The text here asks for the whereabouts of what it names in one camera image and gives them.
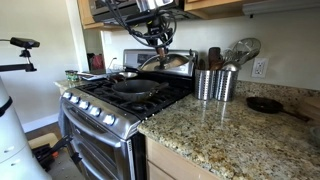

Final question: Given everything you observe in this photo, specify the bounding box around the narrow wooden wall cabinet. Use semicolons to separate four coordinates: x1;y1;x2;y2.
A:
77;0;125;31

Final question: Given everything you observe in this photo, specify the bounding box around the silver steel frying pan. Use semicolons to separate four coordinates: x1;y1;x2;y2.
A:
109;70;139;84

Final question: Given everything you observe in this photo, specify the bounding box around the white wall outlet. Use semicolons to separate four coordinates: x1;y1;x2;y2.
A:
251;57;270;79

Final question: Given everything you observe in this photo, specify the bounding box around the wide wooden wall cabinet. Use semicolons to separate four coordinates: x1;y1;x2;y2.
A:
183;0;320;20

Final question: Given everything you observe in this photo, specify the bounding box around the red bag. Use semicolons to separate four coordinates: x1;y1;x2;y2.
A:
91;53;105;71

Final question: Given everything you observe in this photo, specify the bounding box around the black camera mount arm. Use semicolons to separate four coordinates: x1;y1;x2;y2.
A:
0;48;38;74

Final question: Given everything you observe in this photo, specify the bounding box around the dark wooden spatula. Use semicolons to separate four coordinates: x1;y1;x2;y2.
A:
207;46;223;71

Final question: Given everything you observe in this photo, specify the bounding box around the perforated steel utensil holder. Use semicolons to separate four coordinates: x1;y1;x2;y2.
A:
194;68;217;101
214;69;240;103

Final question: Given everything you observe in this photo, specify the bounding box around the steel oven door handle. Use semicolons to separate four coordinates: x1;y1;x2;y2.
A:
61;101;123;148

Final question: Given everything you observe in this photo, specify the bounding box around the black wok with wooden handles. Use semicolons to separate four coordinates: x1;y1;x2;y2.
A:
111;79;170;103

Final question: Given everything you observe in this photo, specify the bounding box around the dark slotted spoon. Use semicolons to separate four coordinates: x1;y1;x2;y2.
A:
198;58;208;71

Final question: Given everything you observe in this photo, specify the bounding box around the light wood base cabinet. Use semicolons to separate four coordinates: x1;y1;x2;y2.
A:
144;136;223;180

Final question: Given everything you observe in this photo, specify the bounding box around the stainless steel gas range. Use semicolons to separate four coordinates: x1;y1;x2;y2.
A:
58;48;199;180

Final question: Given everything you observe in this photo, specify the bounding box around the steel lid with wooden knob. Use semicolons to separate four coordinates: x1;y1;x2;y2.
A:
138;47;191;72

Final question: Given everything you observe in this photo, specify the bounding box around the wire mesh skimmer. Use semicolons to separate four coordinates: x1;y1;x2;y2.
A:
232;37;262;65

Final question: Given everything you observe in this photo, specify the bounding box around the white rounded machine housing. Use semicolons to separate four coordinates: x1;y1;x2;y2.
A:
0;76;53;180

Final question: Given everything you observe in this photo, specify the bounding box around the black camera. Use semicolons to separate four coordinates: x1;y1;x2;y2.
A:
9;36;41;50

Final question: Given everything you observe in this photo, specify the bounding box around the steel ladle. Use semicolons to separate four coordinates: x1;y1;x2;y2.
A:
221;62;242;72

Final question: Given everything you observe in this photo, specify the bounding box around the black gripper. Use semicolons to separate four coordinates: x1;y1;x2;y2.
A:
145;15;173;55

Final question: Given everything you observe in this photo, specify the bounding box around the small black cast-iron skillet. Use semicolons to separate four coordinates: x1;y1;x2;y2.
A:
245;96;312;123

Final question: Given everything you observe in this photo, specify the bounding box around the black floor clamp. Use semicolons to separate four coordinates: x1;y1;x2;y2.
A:
31;134;83;172

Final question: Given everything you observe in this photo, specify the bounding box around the over-range microwave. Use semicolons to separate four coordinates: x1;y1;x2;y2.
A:
88;0;189;26

